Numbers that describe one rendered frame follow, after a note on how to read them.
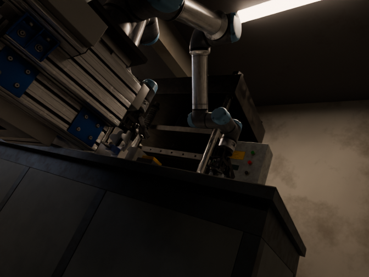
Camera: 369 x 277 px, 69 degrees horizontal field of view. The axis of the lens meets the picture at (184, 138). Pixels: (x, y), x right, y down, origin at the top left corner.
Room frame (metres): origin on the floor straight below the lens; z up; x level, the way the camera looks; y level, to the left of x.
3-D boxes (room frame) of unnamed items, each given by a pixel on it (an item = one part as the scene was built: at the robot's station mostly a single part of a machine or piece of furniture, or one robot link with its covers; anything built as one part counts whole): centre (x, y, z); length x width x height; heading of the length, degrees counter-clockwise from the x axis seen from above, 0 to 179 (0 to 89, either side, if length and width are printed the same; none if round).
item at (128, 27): (0.70, 0.36, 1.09); 0.15 x 0.15 x 0.10
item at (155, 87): (1.09, 0.25, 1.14); 0.09 x 0.08 x 0.11; 78
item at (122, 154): (1.07, 0.26, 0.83); 0.13 x 0.05 x 0.05; 133
